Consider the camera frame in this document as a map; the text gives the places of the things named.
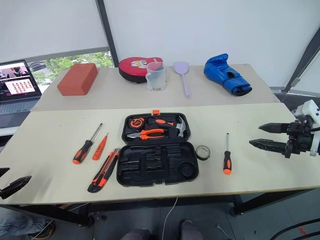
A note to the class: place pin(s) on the red-brown foam block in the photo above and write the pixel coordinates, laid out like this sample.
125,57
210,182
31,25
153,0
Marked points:
77,80

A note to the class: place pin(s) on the claw hammer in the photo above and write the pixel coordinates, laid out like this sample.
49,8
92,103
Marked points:
180,127

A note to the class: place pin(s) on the orange black tape measure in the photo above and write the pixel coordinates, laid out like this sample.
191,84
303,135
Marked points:
136,122

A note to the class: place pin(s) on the black table frame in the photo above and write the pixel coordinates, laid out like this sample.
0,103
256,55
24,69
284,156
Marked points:
200,200

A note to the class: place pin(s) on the large black orange screwdriver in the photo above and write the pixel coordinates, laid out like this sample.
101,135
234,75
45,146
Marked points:
83,150

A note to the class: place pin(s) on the black tool case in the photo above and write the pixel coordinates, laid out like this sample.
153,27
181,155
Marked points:
155,172

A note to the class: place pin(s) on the blue boxing glove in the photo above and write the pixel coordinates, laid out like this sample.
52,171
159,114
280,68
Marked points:
217,70

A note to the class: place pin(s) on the dark diagonal pole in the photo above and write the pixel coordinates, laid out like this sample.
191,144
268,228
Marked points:
307,57

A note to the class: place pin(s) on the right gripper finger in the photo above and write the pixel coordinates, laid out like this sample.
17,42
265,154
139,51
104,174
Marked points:
270,145
275,128

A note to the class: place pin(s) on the black electrical tape roll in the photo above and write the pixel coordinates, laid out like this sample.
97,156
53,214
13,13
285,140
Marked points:
200,157

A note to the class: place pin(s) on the dark grey rounded shape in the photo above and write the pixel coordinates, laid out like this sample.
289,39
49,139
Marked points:
136,235
188,230

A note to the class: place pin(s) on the red boxing focus pad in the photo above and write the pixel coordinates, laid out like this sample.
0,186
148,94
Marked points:
130,68

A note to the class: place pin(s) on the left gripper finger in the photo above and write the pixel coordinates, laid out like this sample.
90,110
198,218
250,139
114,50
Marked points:
17,183
3,170

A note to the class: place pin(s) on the person's leg in jeans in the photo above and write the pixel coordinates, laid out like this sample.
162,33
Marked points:
17,225

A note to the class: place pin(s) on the black window frame post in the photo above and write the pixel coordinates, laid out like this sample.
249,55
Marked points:
106,25

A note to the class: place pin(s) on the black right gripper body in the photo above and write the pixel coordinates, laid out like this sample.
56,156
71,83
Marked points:
300,140

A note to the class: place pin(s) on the clear plastic measuring cup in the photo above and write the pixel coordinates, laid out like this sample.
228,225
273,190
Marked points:
156,77

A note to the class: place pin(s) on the orange black utility knife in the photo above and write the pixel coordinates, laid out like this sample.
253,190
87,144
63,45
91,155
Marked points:
102,172

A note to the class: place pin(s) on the small black orange screwdriver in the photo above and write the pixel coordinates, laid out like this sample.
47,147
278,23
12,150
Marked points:
227,162

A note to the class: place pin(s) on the open laptop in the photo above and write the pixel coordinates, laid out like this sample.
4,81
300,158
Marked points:
17,82

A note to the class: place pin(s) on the purple spatula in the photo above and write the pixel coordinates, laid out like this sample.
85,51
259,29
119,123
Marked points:
180,67

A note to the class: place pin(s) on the orange tester screwdriver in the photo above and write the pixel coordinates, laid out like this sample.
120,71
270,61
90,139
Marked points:
98,151

